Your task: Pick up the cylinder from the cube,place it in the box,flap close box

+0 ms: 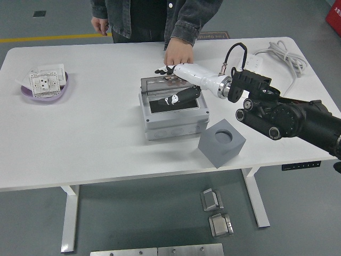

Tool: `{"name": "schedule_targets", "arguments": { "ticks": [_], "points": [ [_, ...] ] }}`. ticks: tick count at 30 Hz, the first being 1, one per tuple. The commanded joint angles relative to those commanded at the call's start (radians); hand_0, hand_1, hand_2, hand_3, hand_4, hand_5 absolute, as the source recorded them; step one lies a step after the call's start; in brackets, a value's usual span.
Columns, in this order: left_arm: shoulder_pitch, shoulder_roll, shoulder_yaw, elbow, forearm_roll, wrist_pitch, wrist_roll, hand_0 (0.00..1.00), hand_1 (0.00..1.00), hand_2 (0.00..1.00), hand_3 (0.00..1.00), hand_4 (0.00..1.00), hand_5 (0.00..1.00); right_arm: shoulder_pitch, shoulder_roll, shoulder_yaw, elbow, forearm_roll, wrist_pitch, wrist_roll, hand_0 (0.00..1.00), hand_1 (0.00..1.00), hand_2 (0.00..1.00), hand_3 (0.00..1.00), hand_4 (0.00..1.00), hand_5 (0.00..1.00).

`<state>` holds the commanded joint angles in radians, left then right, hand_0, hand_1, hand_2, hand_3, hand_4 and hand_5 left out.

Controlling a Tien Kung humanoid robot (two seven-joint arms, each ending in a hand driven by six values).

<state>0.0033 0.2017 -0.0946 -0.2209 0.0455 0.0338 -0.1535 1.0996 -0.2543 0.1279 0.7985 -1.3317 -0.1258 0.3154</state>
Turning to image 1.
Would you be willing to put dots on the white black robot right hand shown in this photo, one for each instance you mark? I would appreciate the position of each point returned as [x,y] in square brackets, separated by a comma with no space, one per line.
[197,76]

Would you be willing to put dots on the person's left hand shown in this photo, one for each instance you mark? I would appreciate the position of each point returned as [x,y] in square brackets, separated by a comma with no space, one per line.
[178,53]

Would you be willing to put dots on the small metal block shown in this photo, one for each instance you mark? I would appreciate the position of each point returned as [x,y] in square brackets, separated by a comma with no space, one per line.
[211,200]
[220,226]

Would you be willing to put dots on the grey box with clear lid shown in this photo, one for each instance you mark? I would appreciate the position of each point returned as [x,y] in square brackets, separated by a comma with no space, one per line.
[173,128]

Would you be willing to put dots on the white power strip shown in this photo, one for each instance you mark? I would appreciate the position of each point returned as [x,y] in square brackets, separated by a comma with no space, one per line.
[254,62]

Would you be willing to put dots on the brown floor sign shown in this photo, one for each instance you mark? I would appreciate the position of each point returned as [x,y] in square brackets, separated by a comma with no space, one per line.
[215,35]

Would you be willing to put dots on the black table control panel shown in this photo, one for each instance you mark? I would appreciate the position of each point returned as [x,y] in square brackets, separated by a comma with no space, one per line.
[301,165]

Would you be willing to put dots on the red box with white print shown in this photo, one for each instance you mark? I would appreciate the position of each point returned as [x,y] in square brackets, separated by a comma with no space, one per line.
[334,16]

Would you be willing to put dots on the white table leg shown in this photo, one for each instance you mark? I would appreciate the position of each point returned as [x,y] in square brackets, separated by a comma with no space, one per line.
[69,213]
[257,202]

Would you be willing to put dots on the purple shallow bowl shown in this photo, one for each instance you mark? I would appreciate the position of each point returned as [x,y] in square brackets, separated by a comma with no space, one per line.
[61,94]

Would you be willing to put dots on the person's right forearm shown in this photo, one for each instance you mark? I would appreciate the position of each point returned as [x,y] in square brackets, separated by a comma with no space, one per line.
[98,9]

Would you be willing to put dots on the yellow floor tape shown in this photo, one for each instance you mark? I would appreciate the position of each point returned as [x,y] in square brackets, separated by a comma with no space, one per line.
[48,38]

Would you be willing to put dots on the white switch panel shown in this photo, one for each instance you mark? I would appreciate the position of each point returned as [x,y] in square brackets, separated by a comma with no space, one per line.
[53,68]

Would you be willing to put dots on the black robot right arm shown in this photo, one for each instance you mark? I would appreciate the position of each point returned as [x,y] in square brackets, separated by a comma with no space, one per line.
[290,117]

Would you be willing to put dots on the white wall socket panel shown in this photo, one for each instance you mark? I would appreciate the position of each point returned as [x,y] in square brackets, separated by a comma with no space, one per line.
[44,84]

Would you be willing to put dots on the black floor hatch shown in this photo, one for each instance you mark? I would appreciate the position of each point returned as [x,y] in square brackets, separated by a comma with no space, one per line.
[39,14]

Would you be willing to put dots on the grey cube with round hole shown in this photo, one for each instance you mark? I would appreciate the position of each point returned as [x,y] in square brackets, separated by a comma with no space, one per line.
[218,158]

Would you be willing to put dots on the person's torso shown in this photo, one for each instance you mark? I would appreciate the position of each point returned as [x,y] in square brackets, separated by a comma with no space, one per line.
[144,18]

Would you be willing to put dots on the white blank cover plate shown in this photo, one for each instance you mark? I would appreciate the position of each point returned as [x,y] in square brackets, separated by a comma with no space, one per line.
[22,80]

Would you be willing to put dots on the person's right hand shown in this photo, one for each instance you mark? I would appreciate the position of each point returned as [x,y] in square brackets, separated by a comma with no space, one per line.
[100,26]

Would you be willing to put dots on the person's left forearm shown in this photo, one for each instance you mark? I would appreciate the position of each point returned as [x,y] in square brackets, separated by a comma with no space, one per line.
[193,21]

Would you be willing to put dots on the flat metal plate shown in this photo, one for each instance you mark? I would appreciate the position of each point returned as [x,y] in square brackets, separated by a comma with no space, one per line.
[123,252]
[190,250]

